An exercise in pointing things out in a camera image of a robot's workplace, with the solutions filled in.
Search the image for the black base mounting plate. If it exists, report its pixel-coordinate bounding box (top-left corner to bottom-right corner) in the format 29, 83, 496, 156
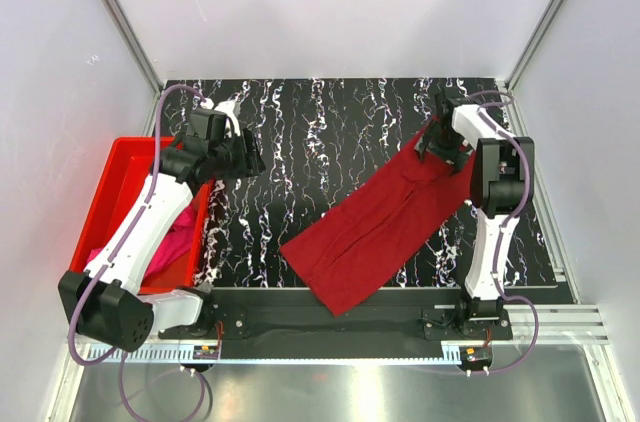
157, 286, 516, 361

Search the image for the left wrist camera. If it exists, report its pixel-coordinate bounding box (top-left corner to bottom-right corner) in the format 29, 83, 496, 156
187, 98, 241, 143

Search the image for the red plastic bin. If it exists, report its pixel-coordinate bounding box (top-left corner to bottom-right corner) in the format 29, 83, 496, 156
69, 137, 214, 295

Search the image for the left aluminium frame post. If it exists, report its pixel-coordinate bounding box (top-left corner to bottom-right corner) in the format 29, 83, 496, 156
101, 0, 164, 95

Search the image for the pink t shirt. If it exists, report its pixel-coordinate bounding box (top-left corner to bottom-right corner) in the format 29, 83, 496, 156
89, 204, 199, 278

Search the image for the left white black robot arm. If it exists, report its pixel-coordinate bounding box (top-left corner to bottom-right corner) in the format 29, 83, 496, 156
58, 128, 265, 365

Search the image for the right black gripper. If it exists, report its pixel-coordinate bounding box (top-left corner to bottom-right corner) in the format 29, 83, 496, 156
413, 119, 472, 177

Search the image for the aluminium rail front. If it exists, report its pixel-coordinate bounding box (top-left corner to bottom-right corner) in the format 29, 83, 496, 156
77, 304, 608, 366

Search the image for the right aluminium frame post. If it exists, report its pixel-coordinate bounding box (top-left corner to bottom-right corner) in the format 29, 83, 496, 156
504, 0, 568, 91

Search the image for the dark red t shirt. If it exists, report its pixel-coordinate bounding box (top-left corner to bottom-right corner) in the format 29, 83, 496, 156
280, 138, 472, 316

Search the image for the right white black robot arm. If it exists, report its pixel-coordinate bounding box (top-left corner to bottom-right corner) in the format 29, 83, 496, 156
414, 90, 535, 339

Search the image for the aluminium frame post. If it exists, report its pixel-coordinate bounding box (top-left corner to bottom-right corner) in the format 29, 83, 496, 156
504, 0, 568, 91
101, 0, 164, 95

